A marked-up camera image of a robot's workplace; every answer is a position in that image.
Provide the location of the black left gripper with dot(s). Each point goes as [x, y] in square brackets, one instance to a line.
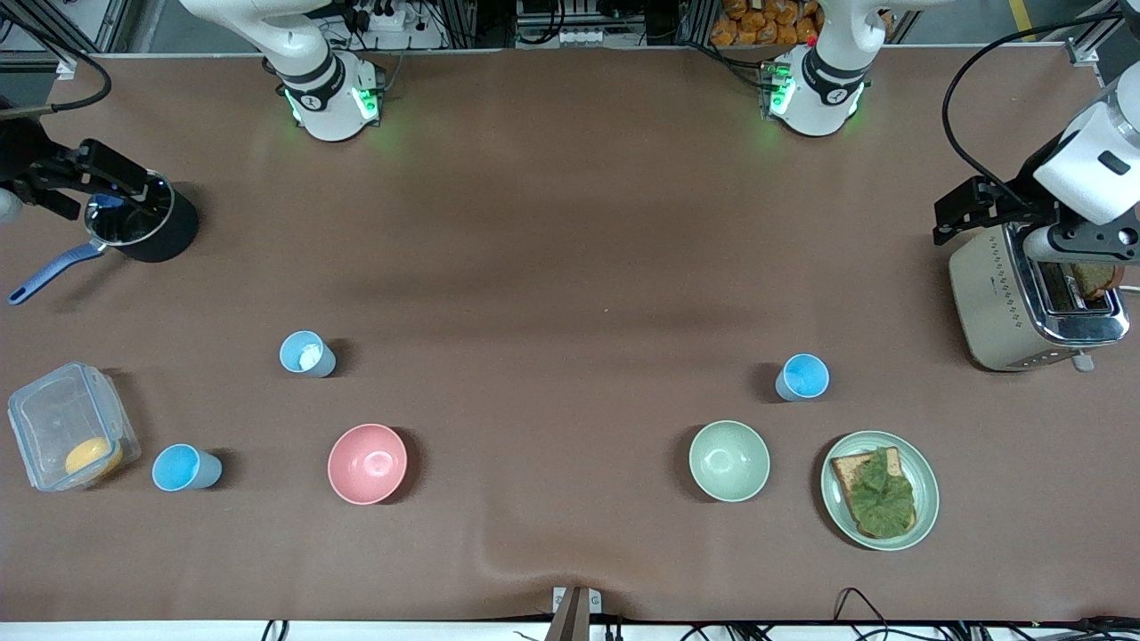
[1018, 208]

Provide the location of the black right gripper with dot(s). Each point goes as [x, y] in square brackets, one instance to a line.
[20, 150]

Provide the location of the light blue plastic cup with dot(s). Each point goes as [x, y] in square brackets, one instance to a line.
[183, 468]
[307, 354]
[803, 377]

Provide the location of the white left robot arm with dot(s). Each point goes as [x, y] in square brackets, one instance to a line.
[824, 98]

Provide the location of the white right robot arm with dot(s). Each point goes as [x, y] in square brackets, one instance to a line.
[325, 107]

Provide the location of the glass lid blue knob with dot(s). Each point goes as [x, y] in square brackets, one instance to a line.
[109, 200]

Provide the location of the beige chrome toaster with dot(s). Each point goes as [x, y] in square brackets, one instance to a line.
[989, 303]

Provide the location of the brown bread slice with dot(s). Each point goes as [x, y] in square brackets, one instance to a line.
[1100, 280]

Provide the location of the clear plastic food container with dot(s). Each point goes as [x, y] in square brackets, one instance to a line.
[53, 418]

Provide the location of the orange fruit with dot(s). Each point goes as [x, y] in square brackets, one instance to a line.
[93, 457]

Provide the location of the bag of orange buns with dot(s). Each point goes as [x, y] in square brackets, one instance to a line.
[757, 22]

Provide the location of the toast slice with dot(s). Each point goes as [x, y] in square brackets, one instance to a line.
[846, 470]

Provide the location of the pale green plate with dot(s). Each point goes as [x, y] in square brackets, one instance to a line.
[926, 499]

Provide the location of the green lettuce leaf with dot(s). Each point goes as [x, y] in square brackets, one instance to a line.
[882, 499]

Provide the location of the power strip with plugs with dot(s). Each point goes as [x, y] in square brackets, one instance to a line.
[383, 18]

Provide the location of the pale green bowl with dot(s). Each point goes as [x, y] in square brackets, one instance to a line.
[728, 461]

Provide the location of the pink bowl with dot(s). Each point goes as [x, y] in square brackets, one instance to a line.
[367, 463]

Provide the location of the brown table cover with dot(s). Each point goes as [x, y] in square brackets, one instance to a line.
[570, 223]

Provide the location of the white power strip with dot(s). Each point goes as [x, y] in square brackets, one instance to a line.
[581, 36]

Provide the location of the aluminium frame profile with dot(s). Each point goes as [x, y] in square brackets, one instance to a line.
[134, 22]
[1085, 52]

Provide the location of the brown camera mount post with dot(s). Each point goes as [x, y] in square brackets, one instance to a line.
[574, 614]

